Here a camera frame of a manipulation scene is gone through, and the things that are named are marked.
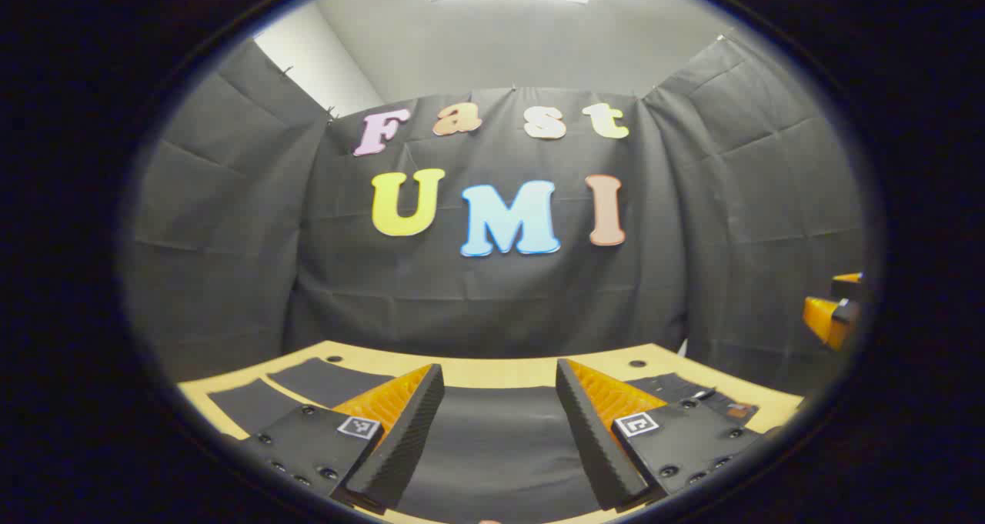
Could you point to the black jeans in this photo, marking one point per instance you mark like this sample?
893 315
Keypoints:
492 447

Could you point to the black backdrop cloth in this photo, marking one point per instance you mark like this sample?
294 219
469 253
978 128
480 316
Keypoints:
231 239

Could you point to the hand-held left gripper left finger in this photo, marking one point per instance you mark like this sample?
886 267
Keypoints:
408 439

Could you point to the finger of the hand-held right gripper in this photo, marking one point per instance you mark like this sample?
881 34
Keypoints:
823 318
848 282

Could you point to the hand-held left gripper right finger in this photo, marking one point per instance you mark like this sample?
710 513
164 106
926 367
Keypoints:
592 447

